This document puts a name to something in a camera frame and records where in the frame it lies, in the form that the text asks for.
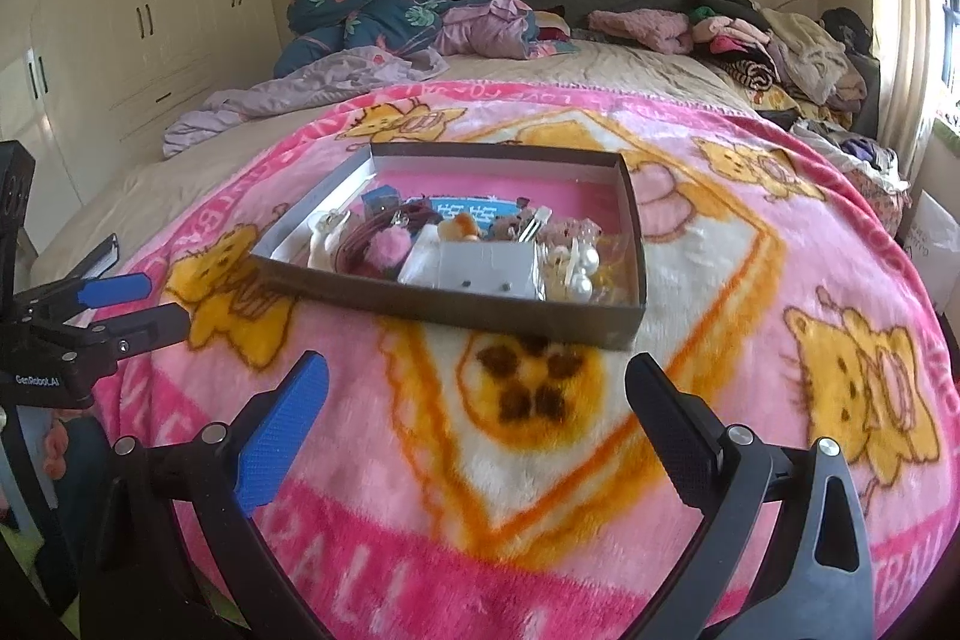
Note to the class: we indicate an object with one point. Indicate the beige bed sheet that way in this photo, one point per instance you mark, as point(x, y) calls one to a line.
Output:
point(600, 70)

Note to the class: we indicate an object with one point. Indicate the pink printed blanket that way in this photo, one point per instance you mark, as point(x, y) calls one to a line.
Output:
point(712, 310)

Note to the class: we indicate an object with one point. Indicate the pile of clothes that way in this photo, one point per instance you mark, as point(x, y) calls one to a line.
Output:
point(795, 48)

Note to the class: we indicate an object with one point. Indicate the blue printed card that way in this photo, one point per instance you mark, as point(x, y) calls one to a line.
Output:
point(480, 209)

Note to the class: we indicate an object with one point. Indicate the pink fuzzy garment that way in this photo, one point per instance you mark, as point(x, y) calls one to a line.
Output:
point(637, 27)

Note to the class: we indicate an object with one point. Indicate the small hairpin packet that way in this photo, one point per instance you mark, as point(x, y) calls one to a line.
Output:
point(373, 201)

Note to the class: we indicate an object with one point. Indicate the dark floral quilt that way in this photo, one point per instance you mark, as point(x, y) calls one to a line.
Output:
point(360, 10)

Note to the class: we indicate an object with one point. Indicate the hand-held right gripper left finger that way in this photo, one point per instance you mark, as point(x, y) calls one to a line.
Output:
point(281, 437)

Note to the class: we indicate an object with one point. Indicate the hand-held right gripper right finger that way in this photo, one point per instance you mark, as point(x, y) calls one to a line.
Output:
point(679, 434)

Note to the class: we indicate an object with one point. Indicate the shallow grey cardboard box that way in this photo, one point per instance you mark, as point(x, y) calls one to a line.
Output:
point(525, 325)

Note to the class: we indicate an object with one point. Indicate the lilac cloth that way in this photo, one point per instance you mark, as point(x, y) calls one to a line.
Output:
point(300, 85)

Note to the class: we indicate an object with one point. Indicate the pink lilac garment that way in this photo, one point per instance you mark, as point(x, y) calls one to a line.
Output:
point(487, 29)

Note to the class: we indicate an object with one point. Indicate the window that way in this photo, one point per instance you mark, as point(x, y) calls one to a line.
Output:
point(951, 48)

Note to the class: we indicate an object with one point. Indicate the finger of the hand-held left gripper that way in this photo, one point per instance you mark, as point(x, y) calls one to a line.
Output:
point(142, 332)
point(112, 291)

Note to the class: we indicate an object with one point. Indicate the cream curtain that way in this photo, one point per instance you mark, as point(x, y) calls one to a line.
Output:
point(900, 10)

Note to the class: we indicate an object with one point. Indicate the cream wardrobe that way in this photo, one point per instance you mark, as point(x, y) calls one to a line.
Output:
point(150, 10)

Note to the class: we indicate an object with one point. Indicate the purple clothes heap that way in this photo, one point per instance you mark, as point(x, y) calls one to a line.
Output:
point(862, 149)

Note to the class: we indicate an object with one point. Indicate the white plastic bag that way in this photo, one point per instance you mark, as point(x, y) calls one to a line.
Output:
point(926, 227)

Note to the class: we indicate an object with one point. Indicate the lace bow hair clip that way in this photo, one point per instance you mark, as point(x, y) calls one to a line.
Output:
point(570, 231)

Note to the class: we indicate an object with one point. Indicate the clear plastic packet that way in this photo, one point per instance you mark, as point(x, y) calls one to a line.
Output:
point(480, 269)

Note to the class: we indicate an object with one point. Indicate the white claw hair clip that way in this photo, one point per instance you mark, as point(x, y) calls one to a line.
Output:
point(322, 239)

